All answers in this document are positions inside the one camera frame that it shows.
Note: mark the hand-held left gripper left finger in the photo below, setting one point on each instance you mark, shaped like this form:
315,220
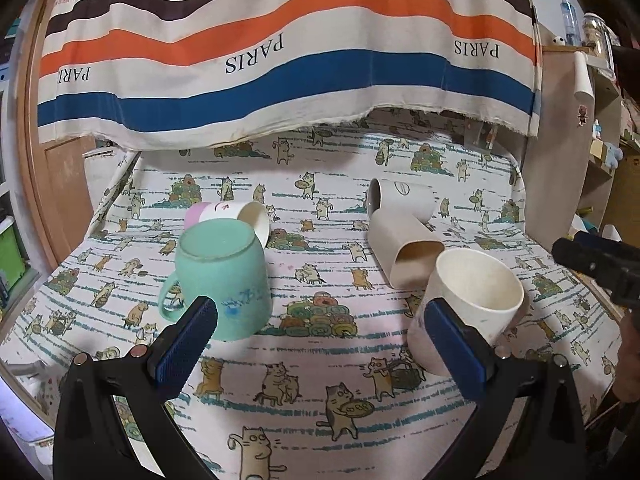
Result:
186,345

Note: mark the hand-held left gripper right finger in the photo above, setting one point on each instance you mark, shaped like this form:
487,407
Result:
452,345

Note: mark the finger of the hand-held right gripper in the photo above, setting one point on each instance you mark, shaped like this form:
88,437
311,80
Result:
595,260

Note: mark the white round cup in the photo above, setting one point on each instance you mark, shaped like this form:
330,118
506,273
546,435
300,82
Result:
480,285

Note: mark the person's right forearm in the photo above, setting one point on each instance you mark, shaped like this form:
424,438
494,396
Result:
631,355

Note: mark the beige square cup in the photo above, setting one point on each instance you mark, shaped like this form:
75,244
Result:
400,245

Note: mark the white and pink paper cup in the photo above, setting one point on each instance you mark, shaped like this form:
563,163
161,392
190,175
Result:
235,215

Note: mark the beige round cup with logo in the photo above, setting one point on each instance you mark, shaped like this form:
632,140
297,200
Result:
405,200

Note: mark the wooden shelf unit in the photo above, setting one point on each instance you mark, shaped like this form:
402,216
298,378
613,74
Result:
565,170

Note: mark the blue plush toy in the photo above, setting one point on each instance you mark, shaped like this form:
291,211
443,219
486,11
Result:
613,154

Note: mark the cat printed cloth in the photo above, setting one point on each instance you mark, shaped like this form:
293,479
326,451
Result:
310,400

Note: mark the stack of white paper cups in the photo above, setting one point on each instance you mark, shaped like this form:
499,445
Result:
581,75

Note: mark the green storage bin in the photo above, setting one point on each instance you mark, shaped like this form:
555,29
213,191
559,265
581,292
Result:
10,250

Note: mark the glass jar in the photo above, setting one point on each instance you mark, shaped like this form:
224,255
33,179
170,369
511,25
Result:
598,40

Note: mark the small football toy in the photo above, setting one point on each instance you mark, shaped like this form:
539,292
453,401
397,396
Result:
558,40

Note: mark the clear plastic bottle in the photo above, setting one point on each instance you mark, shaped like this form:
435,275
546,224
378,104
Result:
570,22

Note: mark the striped cloth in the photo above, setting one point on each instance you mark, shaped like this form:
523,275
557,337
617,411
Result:
280,45

